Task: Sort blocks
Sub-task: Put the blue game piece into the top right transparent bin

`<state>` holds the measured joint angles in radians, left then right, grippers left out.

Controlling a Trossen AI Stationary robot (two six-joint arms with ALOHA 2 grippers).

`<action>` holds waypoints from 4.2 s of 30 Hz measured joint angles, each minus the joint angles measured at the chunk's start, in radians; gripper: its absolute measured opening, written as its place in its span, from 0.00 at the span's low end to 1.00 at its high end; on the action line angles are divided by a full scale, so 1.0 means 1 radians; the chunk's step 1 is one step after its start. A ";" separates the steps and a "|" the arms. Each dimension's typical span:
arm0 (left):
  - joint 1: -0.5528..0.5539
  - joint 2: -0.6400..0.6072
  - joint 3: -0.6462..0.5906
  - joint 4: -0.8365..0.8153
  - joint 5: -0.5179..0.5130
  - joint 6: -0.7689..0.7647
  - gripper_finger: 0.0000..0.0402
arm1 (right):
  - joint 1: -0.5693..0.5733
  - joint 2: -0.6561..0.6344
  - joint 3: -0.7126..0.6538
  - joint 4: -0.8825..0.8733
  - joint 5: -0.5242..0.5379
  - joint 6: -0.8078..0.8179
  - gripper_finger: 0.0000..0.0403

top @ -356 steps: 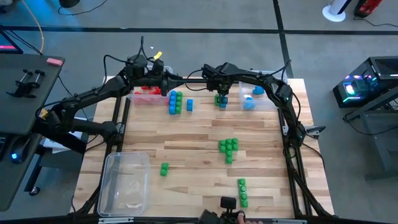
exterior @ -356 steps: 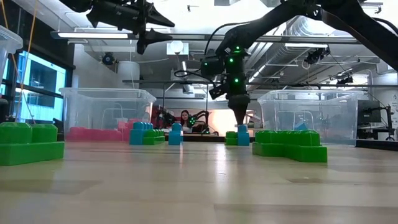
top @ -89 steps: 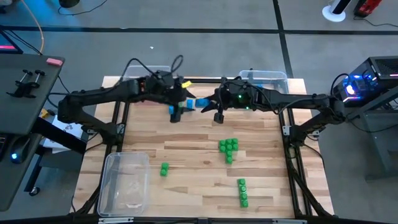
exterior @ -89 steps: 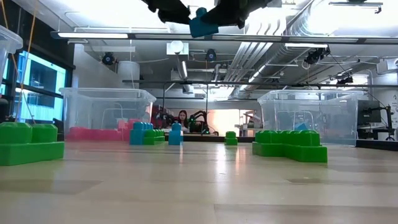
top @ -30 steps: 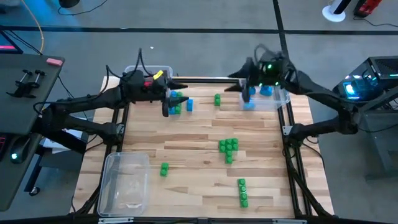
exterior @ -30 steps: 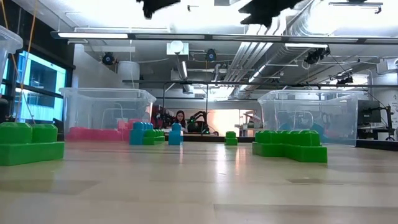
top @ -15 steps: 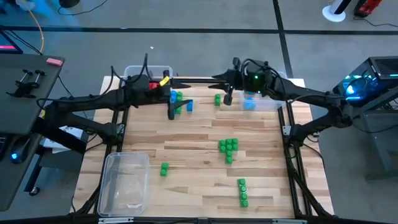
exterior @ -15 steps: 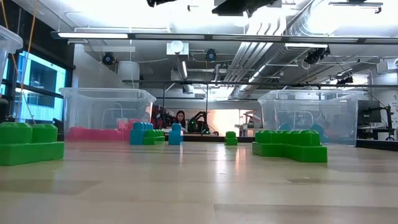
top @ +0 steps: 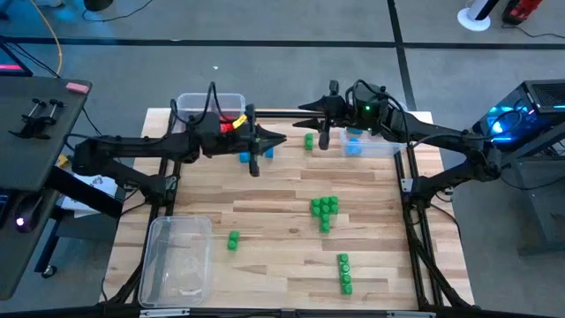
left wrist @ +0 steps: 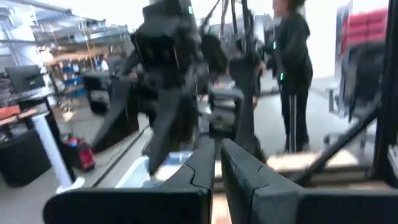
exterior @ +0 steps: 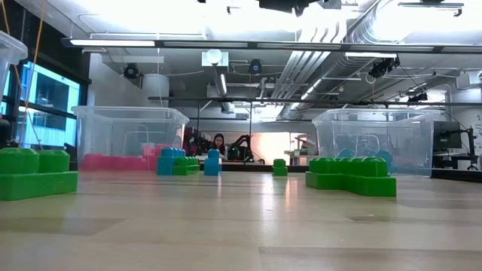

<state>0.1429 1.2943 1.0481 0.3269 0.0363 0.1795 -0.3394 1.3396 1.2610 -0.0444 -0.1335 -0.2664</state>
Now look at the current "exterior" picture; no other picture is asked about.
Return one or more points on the short blue toy block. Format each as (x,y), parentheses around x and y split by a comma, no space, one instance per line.
(346,153)
(212,163)
(385,157)

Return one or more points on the short green toy block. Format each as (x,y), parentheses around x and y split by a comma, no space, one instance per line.
(279,169)
(324,177)
(37,184)

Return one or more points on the long green toy block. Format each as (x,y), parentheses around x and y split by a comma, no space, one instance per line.
(190,165)
(371,184)

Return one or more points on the long blue toy block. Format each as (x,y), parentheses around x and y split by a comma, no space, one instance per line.
(167,163)

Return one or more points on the short red toy block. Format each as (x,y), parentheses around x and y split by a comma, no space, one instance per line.
(94,163)
(148,151)

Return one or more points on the black distant robot arm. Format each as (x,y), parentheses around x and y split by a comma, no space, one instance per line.
(241,148)

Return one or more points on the black round ceiling device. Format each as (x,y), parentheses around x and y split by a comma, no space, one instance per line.
(255,66)
(131,70)

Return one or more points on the white dome lamp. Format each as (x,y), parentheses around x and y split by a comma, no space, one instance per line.
(214,57)

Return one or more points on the black beam with light tubes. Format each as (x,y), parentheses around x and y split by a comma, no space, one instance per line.
(188,44)

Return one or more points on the black spotlight cluster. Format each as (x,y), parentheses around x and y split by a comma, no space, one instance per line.
(418,97)
(384,67)

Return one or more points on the grey ceiling fixture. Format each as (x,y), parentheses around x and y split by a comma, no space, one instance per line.
(431,5)

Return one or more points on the person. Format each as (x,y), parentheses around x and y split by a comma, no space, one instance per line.
(219,145)

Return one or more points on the white cylinder tank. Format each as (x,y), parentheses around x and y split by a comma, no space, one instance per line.
(155,88)

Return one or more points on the red and black machine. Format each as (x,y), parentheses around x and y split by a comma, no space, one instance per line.
(196,145)

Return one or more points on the clear plastic bin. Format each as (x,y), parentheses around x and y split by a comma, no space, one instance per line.
(9,49)
(410,143)
(124,128)

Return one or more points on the black monitor on stand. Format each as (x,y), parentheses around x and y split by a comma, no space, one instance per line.
(447,135)

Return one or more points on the large window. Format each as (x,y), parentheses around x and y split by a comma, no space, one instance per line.
(49,113)

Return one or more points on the black aluminium table frame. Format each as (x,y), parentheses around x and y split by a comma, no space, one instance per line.
(244,168)

